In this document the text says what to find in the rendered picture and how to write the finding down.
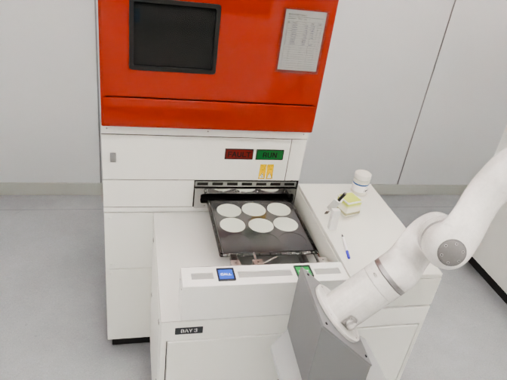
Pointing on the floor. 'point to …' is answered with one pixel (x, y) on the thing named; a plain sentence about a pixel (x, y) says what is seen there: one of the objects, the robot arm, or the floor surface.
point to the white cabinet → (262, 342)
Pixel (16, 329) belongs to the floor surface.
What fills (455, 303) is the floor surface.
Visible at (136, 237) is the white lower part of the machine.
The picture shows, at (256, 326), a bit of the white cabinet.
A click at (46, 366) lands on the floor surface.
